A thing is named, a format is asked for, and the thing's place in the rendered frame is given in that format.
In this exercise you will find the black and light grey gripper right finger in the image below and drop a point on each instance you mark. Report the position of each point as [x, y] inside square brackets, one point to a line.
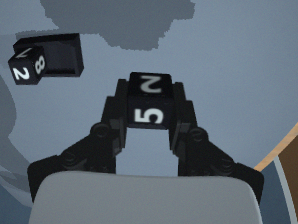
[197, 155]

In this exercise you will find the black number cube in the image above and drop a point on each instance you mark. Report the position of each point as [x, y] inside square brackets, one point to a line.
[149, 100]
[28, 65]

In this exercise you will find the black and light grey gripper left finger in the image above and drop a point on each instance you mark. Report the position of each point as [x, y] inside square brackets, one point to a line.
[94, 152]

